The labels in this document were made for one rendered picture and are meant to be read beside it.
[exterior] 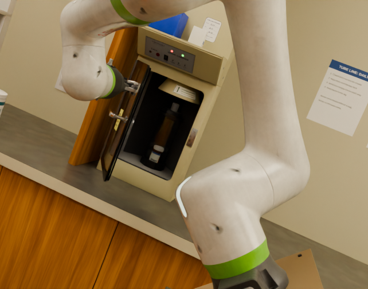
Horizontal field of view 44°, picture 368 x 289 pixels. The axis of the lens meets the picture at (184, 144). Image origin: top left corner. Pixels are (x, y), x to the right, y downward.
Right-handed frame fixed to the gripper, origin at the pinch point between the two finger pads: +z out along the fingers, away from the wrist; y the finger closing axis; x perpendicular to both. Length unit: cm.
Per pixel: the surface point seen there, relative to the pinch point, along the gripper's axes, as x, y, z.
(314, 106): -17, -58, 70
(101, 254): 55, -11, 0
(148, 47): -13.6, 6.2, 21.3
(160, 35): -18.7, 2.2, 16.3
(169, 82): -4.6, -3.2, 31.5
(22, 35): 3, 86, 71
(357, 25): -55, -61, 70
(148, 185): 34.4, -11.1, 27.5
